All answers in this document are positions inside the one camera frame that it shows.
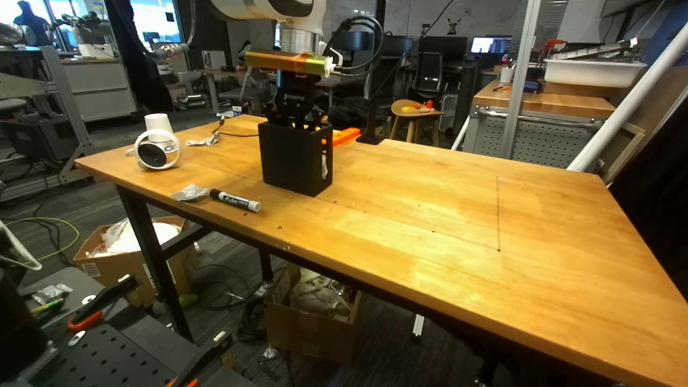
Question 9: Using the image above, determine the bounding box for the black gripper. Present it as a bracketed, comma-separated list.
[267, 72, 327, 130]

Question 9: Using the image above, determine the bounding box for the black perforated box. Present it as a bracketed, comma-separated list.
[256, 118, 335, 198]

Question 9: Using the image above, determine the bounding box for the open cardboard box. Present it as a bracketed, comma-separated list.
[264, 266, 363, 363]

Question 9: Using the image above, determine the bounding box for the cardboard box with plastic bag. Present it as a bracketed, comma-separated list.
[74, 215, 199, 309]

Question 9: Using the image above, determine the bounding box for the orange block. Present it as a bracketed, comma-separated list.
[332, 127, 363, 148]

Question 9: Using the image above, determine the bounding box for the round wooden stool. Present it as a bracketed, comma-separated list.
[387, 96, 445, 147]

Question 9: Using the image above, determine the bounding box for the black and white marker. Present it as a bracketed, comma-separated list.
[209, 187, 263, 215]

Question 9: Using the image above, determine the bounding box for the black computer tower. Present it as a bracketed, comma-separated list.
[416, 50, 448, 96]

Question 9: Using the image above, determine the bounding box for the small crumpled foil piece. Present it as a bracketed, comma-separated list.
[173, 182, 212, 204]

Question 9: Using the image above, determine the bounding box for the white mug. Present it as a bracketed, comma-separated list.
[131, 113, 184, 173]

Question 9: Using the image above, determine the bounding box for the white cabinet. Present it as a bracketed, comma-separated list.
[60, 58, 140, 124]

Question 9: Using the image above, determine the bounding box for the lit computer monitor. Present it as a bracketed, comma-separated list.
[470, 35, 511, 58]

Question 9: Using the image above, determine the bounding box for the white plastic bag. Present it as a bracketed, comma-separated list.
[85, 218, 185, 260]

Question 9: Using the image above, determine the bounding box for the white upright pole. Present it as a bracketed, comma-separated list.
[499, 0, 545, 159]

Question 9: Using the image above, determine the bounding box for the grey shelf rack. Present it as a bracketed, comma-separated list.
[0, 46, 94, 207]

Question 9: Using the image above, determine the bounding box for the wooden workbench with pegboard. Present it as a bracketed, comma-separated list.
[458, 80, 647, 180]

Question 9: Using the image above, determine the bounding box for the black clamp with orange tips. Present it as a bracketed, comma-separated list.
[166, 329, 236, 387]

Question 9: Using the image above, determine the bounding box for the distant person in blue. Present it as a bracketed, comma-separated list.
[16, 0, 55, 47]

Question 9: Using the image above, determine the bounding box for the white plastic bin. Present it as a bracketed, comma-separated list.
[543, 55, 649, 90]

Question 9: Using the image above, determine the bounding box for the black perforated board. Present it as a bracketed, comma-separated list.
[19, 315, 255, 387]

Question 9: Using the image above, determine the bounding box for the white bent bar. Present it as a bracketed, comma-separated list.
[0, 219, 44, 275]

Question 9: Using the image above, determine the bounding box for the white slanted pole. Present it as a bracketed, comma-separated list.
[568, 19, 688, 174]

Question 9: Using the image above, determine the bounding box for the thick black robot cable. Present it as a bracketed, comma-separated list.
[326, 14, 392, 76]

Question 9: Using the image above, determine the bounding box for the black metal table frame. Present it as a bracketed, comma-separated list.
[115, 182, 504, 387]

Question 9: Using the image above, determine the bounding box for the yellow floor cable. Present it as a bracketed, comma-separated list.
[3, 214, 85, 264]

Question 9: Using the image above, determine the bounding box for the orange handled clamp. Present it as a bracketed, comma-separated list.
[64, 273, 140, 336]

